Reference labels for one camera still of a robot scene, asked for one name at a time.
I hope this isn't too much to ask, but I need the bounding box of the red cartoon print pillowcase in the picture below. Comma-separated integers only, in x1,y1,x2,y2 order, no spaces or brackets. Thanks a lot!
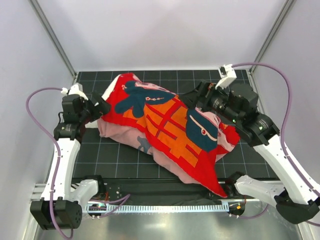
97,73,240,198

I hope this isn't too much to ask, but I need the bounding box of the white pillow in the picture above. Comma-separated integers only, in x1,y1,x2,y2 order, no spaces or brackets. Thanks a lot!
101,74,121,101

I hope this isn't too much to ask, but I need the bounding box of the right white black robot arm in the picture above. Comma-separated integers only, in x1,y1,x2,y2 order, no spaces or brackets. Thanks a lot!
179,81,320,224

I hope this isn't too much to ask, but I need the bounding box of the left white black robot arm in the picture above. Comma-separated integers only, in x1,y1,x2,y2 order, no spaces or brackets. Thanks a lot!
30,90,111,230

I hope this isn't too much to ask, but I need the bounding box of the black grid cutting mat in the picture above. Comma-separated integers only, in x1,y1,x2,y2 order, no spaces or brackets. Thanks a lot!
72,70,278,181

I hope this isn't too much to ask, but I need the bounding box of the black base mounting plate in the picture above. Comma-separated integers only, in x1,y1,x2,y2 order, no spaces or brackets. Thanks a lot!
72,177,256,207

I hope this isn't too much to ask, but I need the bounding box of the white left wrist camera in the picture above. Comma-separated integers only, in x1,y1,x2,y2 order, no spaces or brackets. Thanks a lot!
60,83,88,100

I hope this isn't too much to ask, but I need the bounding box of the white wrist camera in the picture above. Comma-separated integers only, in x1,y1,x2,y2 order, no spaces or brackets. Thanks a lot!
215,64,237,89
60,83,88,100

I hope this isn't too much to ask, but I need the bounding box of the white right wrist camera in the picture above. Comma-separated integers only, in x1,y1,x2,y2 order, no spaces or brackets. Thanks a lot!
215,64,237,89

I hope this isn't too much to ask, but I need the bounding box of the aluminium front rail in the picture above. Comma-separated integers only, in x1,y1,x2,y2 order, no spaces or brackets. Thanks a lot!
30,183,46,202

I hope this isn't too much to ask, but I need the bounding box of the white slotted cable duct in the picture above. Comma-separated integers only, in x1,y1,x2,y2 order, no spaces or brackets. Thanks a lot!
84,203,229,214

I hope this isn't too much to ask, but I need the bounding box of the right aluminium frame post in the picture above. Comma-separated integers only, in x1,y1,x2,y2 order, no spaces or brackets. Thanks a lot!
254,0,297,63

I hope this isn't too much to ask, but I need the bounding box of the aluminium frame post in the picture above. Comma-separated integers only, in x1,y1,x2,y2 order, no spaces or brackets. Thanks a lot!
28,0,77,80
254,0,297,63

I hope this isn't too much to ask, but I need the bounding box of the left aluminium frame post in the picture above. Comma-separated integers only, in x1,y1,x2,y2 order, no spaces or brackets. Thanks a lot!
28,0,77,80

